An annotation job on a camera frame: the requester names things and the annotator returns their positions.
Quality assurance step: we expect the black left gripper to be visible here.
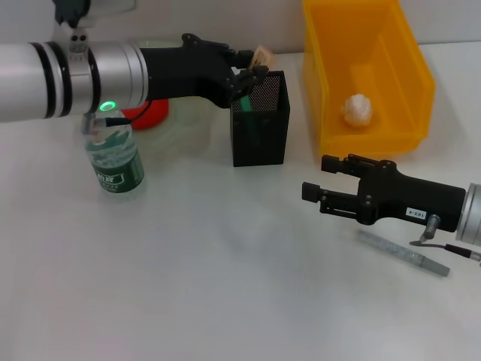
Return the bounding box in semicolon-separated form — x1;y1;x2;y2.
138;33;270;110

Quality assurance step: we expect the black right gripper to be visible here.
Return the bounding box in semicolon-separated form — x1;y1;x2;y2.
301;153;467;232

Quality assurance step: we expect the small tan eraser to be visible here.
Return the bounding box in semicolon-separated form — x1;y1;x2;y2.
252;44;276;70

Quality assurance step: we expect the white paper ball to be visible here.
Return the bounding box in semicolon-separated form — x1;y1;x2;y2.
340;93;375;127

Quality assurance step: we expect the red-orange knitted orange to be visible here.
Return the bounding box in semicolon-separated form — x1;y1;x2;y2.
122;98;169;131

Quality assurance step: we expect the grey marker pen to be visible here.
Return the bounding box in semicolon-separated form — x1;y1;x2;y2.
355;229;451;278

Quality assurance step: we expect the clear green-label plastic bottle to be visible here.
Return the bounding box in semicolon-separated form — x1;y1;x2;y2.
80;111;146;195

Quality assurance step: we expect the black mesh pen holder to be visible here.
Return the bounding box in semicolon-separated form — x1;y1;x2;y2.
229;70;292;168

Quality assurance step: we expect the green glass fruit plate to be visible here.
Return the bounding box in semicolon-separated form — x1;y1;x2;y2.
129;39;218;151

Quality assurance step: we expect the yellow plastic bin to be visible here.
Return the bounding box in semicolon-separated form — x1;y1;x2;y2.
302;0;437;158

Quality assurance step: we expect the right wrist connector cable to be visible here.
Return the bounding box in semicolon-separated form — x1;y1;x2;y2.
409;214;481;265

